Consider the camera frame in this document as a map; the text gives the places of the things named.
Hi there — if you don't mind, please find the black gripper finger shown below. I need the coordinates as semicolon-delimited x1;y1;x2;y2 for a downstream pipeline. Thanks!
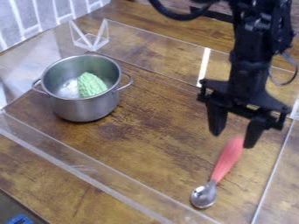
244;116;266;149
206;100;228;136

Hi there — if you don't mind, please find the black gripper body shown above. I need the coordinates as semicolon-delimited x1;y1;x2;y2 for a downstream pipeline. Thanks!
196;53;292;131

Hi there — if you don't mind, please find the pink handled metal spoon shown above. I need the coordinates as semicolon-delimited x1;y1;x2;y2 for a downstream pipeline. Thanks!
190;136;244;209

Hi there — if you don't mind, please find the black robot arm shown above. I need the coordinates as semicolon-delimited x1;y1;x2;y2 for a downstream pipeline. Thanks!
197;0;294;149

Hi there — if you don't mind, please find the green bumpy toy vegetable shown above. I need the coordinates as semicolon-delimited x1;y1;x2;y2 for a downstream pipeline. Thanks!
77;72;108;98

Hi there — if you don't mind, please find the stainless steel pot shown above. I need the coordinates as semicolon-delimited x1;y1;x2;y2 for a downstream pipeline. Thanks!
31;54;133;123

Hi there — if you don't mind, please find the blue object at corner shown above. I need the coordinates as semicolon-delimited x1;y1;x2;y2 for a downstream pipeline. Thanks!
3;214;33;224

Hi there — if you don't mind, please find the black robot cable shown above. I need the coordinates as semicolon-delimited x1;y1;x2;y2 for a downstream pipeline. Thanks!
146;0;299;87

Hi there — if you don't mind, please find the clear acrylic corner bracket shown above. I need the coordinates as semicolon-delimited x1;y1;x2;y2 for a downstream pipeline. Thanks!
69;19;109;52

